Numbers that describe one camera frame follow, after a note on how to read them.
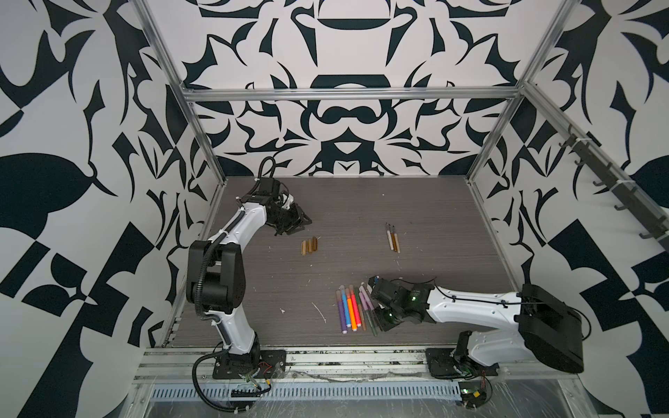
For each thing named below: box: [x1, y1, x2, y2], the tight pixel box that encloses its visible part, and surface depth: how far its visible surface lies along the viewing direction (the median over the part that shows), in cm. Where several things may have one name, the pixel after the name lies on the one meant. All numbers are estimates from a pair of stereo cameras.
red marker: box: [349, 283, 362, 328], surface depth 85 cm
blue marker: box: [338, 284, 352, 329], surface depth 86 cm
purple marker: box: [335, 289, 348, 335], surface depth 84 cm
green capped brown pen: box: [354, 286, 367, 331], surface depth 86 cm
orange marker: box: [344, 288, 358, 332], surface depth 85 cm
